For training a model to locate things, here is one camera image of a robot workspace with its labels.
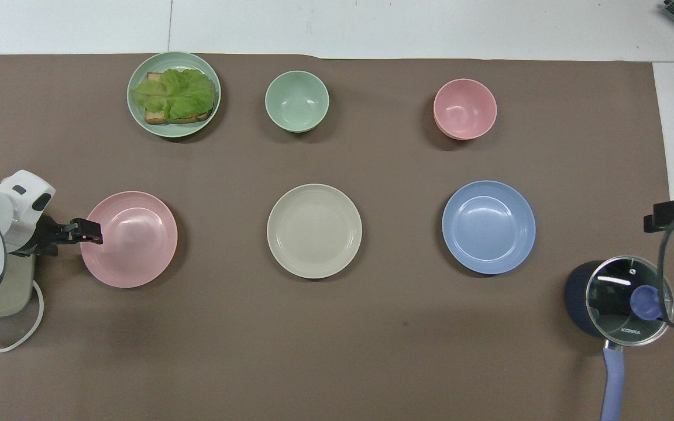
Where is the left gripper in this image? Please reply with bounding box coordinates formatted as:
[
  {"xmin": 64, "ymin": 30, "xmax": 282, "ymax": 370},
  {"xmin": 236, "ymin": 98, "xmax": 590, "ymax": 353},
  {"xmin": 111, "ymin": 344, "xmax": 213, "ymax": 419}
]
[{"xmin": 32, "ymin": 214, "xmax": 71, "ymax": 257}]

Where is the pink plate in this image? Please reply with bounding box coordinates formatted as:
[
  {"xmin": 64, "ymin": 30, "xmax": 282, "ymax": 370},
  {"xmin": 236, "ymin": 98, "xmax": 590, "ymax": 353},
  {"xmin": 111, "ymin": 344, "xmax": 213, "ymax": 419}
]
[{"xmin": 80, "ymin": 191, "xmax": 178, "ymax": 288}]

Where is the glass pot lid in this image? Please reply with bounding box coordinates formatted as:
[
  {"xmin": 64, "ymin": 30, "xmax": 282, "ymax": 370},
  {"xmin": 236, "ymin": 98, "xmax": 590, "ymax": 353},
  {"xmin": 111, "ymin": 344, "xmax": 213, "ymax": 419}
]
[{"xmin": 585, "ymin": 256, "xmax": 674, "ymax": 347}]

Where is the dark blue pot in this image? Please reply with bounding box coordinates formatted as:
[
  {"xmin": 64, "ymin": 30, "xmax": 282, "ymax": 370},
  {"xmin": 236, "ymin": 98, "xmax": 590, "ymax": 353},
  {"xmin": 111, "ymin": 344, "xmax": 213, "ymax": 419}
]
[{"xmin": 565, "ymin": 256, "xmax": 674, "ymax": 421}]

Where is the toasted bread slice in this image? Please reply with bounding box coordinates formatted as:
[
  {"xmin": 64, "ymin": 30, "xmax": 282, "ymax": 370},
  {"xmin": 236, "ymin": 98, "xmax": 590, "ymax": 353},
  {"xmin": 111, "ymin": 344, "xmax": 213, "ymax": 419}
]
[{"xmin": 144, "ymin": 71, "xmax": 216, "ymax": 125}]

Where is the blue plate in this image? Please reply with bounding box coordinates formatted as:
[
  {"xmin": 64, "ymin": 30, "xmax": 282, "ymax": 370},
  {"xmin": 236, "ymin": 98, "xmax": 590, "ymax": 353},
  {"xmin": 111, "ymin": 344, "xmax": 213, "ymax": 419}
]
[{"xmin": 442, "ymin": 180, "xmax": 537, "ymax": 275}]

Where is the green lettuce leaf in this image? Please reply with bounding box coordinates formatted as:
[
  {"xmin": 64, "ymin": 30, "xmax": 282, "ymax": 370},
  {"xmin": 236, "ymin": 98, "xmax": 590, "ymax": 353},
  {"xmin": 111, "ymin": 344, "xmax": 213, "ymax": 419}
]
[{"xmin": 131, "ymin": 68, "xmax": 216, "ymax": 120}]

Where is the pink bowl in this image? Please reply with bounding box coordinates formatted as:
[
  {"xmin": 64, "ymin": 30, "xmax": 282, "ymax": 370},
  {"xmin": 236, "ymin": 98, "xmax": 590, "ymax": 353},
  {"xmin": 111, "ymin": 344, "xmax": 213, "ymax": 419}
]
[{"xmin": 433, "ymin": 78, "xmax": 498, "ymax": 141}]

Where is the green plate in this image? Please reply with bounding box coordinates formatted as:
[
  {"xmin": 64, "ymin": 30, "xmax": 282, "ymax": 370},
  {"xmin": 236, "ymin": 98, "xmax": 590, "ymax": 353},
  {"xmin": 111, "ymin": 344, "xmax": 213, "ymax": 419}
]
[{"xmin": 126, "ymin": 51, "xmax": 222, "ymax": 139}]

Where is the beige plate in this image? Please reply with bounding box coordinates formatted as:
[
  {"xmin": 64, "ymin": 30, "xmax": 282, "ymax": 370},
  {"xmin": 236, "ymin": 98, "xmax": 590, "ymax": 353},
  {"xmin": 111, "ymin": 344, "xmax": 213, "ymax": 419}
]
[{"xmin": 266, "ymin": 184, "xmax": 363, "ymax": 279}]

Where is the green bowl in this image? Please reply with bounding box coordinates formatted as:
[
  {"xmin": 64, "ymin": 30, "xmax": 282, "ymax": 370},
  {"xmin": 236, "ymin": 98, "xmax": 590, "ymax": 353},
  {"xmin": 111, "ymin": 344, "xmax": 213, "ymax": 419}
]
[{"xmin": 264, "ymin": 70, "xmax": 330, "ymax": 133}]

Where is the white cable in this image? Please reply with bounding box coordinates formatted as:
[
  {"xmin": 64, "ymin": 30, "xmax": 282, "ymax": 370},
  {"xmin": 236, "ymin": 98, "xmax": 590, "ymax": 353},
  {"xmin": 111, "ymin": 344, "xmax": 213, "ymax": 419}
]
[{"xmin": 0, "ymin": 281, "xmax": 44, "ymax": 353}]

